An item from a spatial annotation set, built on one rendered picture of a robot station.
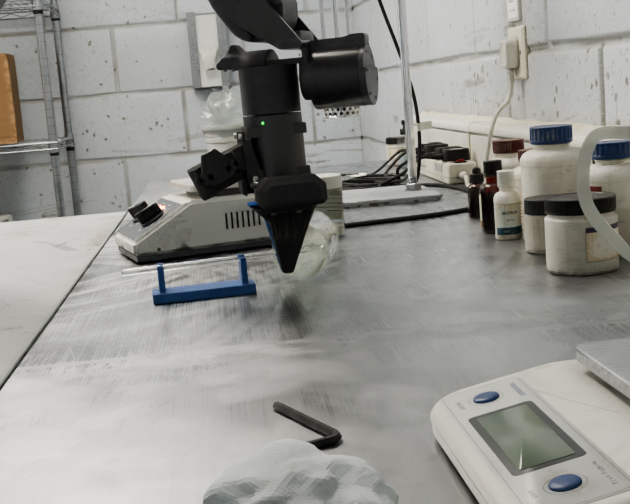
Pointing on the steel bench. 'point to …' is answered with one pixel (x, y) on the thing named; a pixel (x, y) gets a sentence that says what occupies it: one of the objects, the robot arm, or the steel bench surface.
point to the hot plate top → (183, 184)
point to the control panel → (149, 225)
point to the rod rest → (204, 288)
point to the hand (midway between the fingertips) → (284, 237)
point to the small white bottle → (507, 208)
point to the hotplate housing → (200, 228)
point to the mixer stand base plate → (387, 196)
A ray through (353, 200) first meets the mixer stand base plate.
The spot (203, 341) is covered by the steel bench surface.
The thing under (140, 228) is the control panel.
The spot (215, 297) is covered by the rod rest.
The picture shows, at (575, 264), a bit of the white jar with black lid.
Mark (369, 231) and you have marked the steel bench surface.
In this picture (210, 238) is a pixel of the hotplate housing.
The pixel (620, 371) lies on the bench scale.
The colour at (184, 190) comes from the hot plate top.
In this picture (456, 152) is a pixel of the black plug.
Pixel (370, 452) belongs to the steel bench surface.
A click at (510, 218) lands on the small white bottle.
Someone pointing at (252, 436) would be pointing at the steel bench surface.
